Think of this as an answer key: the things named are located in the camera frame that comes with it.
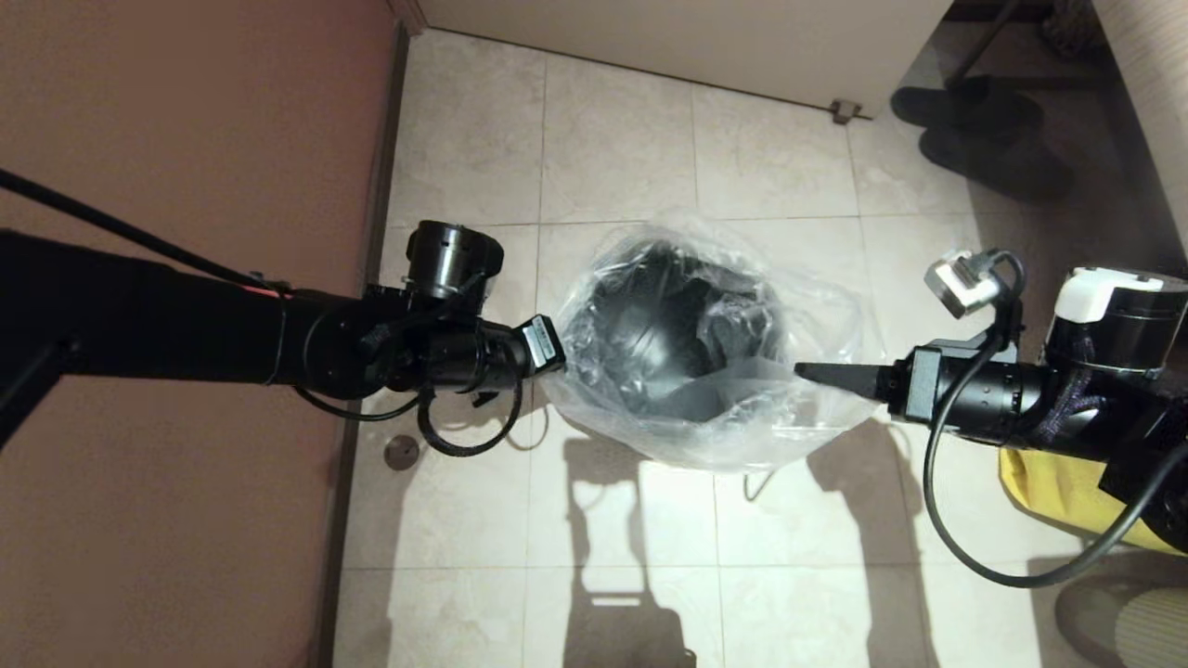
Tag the white door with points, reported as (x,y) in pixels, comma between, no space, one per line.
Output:
(696,37)

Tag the beige striped upholstered furniture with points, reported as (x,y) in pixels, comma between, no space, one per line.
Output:
(1151,93)

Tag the beige ribbed round object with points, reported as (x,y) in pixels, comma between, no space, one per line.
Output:
(1155,640)

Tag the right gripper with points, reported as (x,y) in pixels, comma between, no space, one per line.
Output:
(923,385)

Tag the grey round trash bin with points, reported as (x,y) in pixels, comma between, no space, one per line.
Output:
(640,315)

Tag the black slipper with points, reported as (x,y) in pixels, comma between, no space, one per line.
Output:
(965,109)
(998,167)

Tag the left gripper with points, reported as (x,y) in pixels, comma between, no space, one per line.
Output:
(540,345)

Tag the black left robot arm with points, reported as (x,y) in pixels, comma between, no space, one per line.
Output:
(186,325)

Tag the metal door stop bracket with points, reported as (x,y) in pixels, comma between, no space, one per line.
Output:
(843,113)

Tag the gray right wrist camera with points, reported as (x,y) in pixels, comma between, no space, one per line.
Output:
(956,283)

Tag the dark wall baseboard strip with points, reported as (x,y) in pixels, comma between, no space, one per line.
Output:
(394,139)

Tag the dark furniture leg pole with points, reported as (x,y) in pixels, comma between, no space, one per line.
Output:
(979,46)

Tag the clear plastic trash bag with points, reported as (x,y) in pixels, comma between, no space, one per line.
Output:
(705,436)

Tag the yellow bag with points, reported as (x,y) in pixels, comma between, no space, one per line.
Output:
(1049,482)

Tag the gray fuzzy bundle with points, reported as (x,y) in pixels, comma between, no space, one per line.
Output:
(1067,28)

